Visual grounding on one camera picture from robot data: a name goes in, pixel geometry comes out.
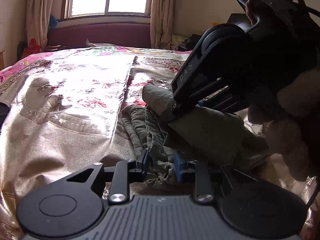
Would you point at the floral beige bedspread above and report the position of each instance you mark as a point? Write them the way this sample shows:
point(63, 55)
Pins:
point(65, 113)

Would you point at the olive green pants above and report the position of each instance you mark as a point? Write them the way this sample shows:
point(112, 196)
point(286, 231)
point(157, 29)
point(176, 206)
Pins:
point(202, 134)

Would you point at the maroon upholstered headboard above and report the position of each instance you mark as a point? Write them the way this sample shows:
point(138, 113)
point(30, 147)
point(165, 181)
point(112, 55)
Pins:
point(122, 34)

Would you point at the beige curtain left of window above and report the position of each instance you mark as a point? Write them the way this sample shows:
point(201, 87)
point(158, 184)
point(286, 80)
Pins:
point(38, 16)

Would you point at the right hand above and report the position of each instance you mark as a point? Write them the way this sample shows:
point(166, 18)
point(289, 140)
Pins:
point(293, 118)

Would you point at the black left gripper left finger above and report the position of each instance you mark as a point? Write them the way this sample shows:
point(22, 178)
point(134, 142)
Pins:
point(75, 203)

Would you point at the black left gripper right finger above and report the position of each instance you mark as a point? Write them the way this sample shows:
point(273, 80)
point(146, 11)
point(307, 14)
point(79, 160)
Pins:
point(249, 205)

